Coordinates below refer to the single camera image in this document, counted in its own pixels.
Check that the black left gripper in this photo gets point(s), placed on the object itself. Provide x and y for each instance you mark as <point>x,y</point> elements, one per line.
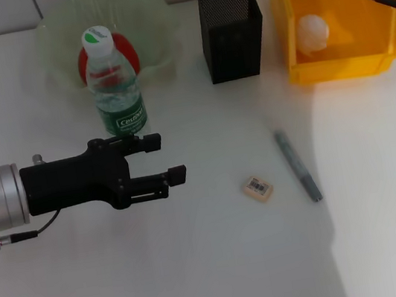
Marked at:
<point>71,183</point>

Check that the clear green-label water bottle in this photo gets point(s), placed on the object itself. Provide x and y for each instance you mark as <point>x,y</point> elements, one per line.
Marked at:
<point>120,108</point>

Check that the beige eraser with barcode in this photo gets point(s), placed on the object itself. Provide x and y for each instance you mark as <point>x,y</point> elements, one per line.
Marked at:
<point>259,188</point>

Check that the white paper ball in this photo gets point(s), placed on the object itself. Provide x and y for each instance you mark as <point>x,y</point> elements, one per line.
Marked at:
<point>312,34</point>

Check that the red-orange fruit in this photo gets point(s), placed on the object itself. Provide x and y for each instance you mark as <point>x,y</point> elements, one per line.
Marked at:
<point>127,50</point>

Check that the grey marker pen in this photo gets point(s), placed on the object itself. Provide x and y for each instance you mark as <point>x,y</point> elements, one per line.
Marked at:
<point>299,166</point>

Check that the pale green glass fruit bowl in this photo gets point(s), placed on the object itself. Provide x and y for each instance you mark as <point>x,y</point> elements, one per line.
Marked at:
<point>153,31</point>

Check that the black mesh pen holder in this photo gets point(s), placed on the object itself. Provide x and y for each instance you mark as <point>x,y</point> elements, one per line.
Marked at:
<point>231,37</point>

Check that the yellow plastic bin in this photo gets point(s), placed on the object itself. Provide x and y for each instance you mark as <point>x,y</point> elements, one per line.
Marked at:
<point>361,36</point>

